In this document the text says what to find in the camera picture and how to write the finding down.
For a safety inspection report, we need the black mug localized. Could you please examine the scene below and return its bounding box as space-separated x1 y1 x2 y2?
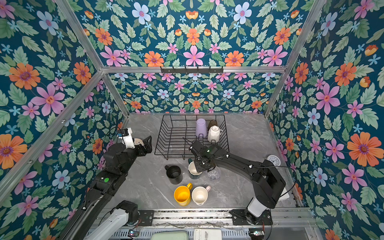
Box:
165 165 183 185

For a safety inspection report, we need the clear glass cup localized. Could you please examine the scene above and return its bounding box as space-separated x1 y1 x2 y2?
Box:
207 167 221 181

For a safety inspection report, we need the green mug white inside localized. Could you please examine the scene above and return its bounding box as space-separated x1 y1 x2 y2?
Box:
188 159 202 180

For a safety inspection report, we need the pink round clock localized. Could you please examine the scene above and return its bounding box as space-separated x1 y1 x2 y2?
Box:
134 138 145 147

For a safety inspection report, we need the yellow mug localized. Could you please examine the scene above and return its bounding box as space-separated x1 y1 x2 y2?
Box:
174 183 193 207

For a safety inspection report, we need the cream mug pink handle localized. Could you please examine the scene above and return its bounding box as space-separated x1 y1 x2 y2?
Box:
192 186 211 206

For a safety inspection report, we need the white faceted mug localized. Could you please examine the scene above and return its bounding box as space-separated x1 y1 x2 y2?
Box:
208 126 223 144

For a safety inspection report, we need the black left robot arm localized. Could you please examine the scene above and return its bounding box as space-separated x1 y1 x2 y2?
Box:
58 136 153 240

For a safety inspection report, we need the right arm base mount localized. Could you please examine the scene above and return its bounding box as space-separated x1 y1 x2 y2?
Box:
229 208 273 226

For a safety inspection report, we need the white device at front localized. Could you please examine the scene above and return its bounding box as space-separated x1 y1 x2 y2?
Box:
194 229 223 240

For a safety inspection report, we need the green device at front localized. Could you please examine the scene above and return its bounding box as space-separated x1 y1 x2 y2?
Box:
150 231 189 240

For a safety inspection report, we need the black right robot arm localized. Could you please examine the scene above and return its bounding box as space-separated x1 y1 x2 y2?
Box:
189 141 286 219

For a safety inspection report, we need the lavender plastic cup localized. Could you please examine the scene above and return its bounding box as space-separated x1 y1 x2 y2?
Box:
195 119 208 138

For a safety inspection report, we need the brown textured cup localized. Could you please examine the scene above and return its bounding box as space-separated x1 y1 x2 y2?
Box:
208 120 218 130

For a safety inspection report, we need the black hook rail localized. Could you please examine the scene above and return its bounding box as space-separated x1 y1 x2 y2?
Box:
160 67 224 74

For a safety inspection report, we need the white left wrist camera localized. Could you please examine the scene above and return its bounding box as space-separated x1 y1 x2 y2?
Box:
118 128 135 149

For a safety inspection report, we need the white round clock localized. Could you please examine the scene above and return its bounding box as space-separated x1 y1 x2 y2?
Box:
267 155 282 167

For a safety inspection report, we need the black wire dish rack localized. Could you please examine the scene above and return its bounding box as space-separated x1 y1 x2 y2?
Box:
155 115 230 160

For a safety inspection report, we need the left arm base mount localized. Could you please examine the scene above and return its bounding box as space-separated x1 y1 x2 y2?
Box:
116 200 155 227

